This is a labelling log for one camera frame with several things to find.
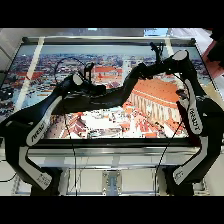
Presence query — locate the dark grey T-shirt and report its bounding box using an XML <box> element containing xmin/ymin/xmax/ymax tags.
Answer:
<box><xmin>61</xmin><ymin>62</ymin><xmax>150</xmax><ymax>116</ymax></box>

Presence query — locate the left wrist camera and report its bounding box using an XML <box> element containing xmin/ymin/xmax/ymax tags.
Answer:
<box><xmin>83</xmin><ymin>61</ymin><xmax>96</xmax><ymax>83</ymax></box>

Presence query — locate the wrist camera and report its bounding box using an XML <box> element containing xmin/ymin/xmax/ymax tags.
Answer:
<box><xmin>149</xmin><ymin>41</ymin><xmax>165</xmax><ymax>65</ymax></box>
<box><xmin>83</xmin><ymin>61</ymin><xmax>96</xmax><ymax>83</ymax></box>

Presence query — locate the black cable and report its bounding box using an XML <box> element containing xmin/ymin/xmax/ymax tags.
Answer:
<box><xmin>153</xmin><ymin>119</ymin><xmax>185</xmax><ymax>197</ymax></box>
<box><xmin>53</xmin><ymin>56</ymin><xmax>87</xmax><ymax>197</ymax></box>

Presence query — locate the silver frame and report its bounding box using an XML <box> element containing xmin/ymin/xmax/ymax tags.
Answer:
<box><xmin>0</xmin><ymin>34</ymin><xmax>224</xmax><ymax>197</ymax></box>

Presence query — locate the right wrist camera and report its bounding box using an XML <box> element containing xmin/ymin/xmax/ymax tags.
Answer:
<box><xmin>149</xmin><ymin>41</ymin><xmax>165</xmax><ymax>65</ymax></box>

